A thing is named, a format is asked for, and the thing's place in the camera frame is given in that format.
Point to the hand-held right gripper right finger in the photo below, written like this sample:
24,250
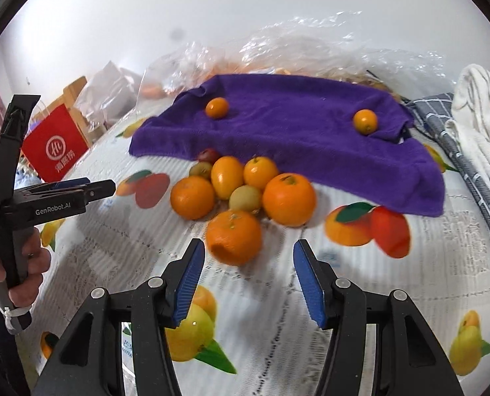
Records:
309,280

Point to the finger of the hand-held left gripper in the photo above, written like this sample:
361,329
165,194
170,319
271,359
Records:
7,161
69,183

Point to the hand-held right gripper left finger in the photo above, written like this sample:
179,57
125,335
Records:
187,286

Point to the large orange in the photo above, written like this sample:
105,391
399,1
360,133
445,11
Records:
289,199

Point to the yellow pear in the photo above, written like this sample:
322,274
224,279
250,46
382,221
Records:
245,198

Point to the oval orange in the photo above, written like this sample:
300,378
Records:
227,177

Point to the green jujube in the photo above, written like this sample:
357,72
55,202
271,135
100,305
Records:
199,170

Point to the red jujube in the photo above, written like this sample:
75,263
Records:
207,155

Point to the person's left hand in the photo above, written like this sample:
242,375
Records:
36,264

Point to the red paper bag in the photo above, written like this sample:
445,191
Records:
55,144

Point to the fruit-printed tablecloth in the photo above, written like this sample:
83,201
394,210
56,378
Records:
393,297

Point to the cardboard box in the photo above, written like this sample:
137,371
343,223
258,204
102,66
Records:
73,95

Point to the white plastic bag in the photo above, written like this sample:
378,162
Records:
108,90

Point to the purple towel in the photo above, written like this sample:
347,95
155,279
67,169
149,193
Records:
290,132

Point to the small orange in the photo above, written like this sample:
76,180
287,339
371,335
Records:
365,121
217,108

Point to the grey checked cloth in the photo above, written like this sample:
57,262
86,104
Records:
443,119

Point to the large clear plastic bag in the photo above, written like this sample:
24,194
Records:
331,49

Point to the white striped towel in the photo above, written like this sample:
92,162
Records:
476,103

